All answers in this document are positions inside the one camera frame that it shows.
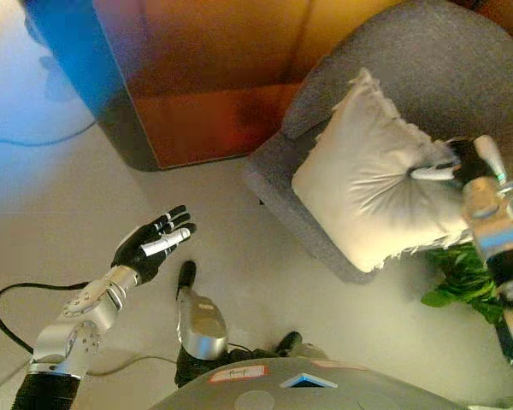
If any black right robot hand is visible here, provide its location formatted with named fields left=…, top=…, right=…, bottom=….
left=410, top=135, right=508, bottom=185

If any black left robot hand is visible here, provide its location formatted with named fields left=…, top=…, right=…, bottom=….
left=110, top=204, right=198, bottom=286

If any white fringed pillow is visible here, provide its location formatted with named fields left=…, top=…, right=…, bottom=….
left=291, top=67, right=475, bottom=273

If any silver left robot leg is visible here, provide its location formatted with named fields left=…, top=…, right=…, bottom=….
left=173, top=261, right=230, bottom=388

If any silver robot leg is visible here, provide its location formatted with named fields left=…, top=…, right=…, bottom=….
left=275, top=331, right=330, bottom=362
left=173, top=261, right=230, bottom=388

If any grey fabric armchair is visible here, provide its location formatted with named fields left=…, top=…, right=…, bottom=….
left=244, top=0, right=513, bottom=286

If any green potted plant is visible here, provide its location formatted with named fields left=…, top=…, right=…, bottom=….
left=421, top=243, right=508, bottom=325

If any wooden table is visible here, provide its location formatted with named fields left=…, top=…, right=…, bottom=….
left=19, top=0, right=513, bottom=173

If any silver right robot leg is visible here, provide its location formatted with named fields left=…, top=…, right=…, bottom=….
left=275, top=331, right=330, bottom=362

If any grey robot torso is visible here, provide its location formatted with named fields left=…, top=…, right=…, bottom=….
left=147, top=357, right=467, bottom=410

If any grey floor cable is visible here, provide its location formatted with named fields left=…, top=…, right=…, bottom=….
left=0, top=356, right=177, bottom=386

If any thin dark floor cable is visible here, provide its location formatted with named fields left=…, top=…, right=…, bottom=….
left=0, top=119, right=97, bottom=149

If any thin black wire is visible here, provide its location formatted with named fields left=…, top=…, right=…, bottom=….
left=227, top=341, right=279, bottom=358

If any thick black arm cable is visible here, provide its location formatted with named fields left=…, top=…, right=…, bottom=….
left=0, top=281, right=91, bottom=355

